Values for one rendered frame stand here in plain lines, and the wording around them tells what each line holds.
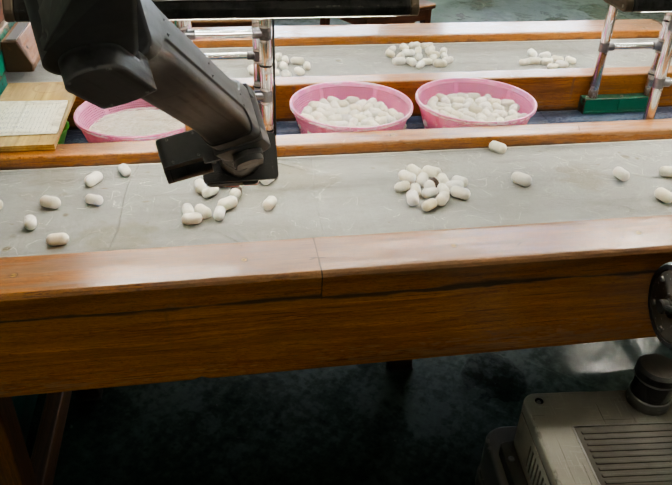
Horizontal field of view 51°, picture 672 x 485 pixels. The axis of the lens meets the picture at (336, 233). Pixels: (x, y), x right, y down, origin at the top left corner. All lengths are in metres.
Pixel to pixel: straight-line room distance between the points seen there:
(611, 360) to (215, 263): 1.40
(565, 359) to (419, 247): 1.12
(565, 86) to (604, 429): 0.91
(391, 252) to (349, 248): 0.06
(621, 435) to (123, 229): 0.86
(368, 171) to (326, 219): 0.19
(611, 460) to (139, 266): 0.77
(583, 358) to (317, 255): 1.25
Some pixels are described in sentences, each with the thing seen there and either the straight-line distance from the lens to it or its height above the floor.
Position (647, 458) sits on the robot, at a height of 0.48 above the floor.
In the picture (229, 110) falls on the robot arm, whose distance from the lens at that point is 0.69.
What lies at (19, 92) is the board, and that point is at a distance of 1.67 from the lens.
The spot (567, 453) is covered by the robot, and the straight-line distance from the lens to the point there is 1.21.
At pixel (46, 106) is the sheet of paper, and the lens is 1.57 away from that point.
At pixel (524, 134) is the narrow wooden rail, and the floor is 0.76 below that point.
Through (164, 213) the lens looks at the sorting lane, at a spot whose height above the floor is 0.74.
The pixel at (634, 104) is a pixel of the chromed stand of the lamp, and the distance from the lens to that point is 1.94.
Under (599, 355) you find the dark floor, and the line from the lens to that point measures 2.17.
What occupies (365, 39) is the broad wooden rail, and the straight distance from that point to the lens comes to 2.03.
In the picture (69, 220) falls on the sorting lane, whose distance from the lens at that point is 1.22.
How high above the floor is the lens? 1.34
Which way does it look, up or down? 32 degrees down
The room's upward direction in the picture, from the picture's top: 2 degrees clockwise
